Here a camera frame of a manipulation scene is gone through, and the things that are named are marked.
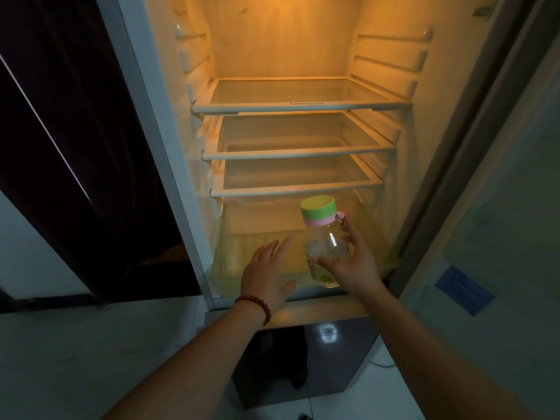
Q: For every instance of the person's right hand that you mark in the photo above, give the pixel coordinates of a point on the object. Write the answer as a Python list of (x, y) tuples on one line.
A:
[(361, 269)]

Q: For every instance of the person's left hand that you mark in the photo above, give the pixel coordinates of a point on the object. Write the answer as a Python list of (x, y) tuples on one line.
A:
[(264, 279)]

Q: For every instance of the person's left thumb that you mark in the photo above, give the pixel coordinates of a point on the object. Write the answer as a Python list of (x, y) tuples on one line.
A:
[(289, 288)]

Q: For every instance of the person's left middle finger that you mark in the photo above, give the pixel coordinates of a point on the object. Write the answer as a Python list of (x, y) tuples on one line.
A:
[(267, 251)]

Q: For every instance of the person's right thumb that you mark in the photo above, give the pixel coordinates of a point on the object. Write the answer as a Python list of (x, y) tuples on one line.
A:
[(321, 264)]

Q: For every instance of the clear bottle with green lid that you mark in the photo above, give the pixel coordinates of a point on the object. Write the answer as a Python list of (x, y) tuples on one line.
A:
[(326, 240)]

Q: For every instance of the person's left forearm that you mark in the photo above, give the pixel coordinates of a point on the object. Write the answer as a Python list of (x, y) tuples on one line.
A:
[(192, 367)]

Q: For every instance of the person's right forearm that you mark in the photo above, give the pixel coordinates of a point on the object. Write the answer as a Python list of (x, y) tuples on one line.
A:
[(437, 358)]

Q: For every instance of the clear crisper drawer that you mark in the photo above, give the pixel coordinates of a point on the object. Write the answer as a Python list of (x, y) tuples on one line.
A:
[(245, 253)]

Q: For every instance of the glass refrigerator shelf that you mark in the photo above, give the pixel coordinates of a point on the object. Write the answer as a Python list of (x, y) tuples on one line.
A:
[(284, 174), (288, 132), (297, 92)]

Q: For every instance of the glossy black freezer door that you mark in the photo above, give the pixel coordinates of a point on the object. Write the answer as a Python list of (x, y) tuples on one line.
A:
[(332, 367)]

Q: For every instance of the blue rectangular sticker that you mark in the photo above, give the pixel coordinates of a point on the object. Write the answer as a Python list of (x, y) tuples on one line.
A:
[(464, 290)]

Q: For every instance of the white open refrigerator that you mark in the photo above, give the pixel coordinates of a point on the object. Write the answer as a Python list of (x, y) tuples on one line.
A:
[(280, 43)]

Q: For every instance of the white refrigerator door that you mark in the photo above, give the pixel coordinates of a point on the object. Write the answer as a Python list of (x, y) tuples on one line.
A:
[(516, 179)]

